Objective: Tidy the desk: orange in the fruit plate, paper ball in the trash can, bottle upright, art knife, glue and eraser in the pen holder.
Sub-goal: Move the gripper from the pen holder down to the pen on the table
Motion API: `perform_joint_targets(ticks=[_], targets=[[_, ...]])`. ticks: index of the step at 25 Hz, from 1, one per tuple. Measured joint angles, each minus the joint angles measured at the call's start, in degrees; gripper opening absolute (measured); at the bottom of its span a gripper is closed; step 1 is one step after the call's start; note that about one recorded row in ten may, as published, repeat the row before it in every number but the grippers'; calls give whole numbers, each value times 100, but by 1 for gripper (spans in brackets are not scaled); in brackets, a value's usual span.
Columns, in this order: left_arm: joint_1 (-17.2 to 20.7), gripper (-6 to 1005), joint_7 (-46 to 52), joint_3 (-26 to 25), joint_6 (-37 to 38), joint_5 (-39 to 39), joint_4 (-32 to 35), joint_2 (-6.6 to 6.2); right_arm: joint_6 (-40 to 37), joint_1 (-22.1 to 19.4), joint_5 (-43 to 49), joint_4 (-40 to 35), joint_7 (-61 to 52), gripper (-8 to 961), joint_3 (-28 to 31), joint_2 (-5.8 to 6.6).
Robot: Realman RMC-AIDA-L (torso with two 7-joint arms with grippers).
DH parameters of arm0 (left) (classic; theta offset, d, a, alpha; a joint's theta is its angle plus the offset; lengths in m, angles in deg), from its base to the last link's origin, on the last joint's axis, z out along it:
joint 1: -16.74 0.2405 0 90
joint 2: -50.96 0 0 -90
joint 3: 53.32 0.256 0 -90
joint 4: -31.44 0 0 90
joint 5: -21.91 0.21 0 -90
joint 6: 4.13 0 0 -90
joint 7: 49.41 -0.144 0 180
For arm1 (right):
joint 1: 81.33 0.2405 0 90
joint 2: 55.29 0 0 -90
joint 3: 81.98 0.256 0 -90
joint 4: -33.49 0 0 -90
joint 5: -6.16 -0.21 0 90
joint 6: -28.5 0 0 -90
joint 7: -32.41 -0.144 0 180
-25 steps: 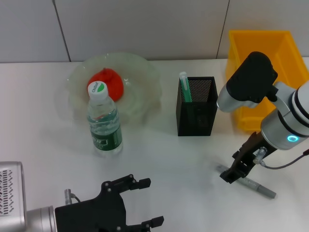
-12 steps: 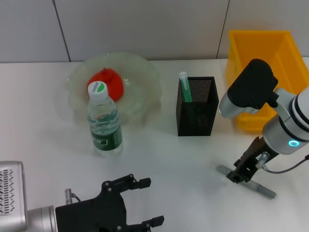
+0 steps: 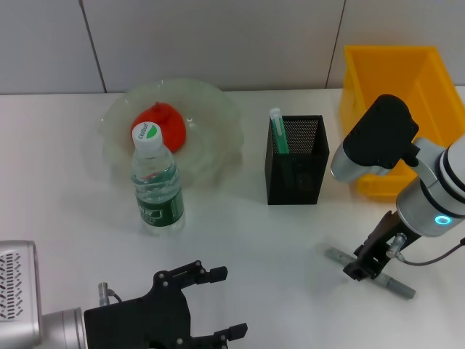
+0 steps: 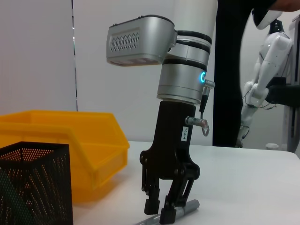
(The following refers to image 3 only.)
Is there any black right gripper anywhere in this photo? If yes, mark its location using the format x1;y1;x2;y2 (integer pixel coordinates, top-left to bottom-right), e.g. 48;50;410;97
343;209;419;282

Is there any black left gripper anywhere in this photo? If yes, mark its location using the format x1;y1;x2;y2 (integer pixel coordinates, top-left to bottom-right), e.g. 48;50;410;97
84;260;249;349

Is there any grey marker pen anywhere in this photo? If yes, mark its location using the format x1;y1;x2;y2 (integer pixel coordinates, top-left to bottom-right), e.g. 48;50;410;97
325;246;417;300

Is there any clear green-label water bottle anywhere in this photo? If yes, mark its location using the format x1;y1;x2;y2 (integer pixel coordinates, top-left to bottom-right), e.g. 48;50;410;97
129;122;186;237

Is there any mint green utility knife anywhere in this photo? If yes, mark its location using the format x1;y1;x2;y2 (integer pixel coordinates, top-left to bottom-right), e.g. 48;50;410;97
269;107;291;156

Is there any red-orange toy orange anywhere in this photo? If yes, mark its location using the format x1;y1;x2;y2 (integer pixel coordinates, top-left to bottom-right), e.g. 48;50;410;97
131;101;188;153

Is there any black mesh pen holder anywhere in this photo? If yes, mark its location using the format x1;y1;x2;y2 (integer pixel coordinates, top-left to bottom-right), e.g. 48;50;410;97
264;114;331;206

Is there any green glass fruit plate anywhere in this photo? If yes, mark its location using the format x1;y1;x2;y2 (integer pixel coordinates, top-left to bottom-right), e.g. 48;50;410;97
100;77;243;190

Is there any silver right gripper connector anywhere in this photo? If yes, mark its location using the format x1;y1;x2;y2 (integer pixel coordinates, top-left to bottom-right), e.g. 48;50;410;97
387;233;408;261

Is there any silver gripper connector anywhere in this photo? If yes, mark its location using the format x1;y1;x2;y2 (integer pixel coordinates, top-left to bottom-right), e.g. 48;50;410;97
387;233;408;261
97;281;112;308

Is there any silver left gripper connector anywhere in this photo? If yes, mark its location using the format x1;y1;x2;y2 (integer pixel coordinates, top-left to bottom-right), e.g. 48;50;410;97
97;281;112;308

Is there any yellow plastic bin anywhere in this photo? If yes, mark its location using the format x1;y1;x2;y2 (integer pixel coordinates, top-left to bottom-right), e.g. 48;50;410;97
339;44;465;199

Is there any thin right gripper cable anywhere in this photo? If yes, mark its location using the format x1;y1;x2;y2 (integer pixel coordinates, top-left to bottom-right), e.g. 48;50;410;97
397;238;465;266

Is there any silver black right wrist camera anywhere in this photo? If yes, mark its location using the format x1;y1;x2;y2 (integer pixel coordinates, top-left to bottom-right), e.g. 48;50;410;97
330;94;421;185

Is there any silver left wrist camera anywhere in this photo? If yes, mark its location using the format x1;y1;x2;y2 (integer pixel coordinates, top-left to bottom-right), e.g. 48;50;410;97
0;239;41;349

